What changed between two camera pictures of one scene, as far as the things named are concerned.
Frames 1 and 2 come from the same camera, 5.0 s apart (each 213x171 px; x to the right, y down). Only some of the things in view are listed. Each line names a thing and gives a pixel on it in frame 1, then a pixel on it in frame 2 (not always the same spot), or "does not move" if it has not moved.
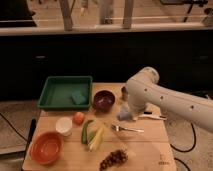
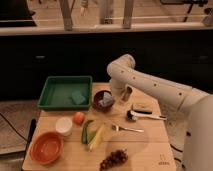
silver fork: (118, 128) does not move
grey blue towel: (124, 114) to (107, 99)
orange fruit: (78, 118) does not move
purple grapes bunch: (117, 157) does not move
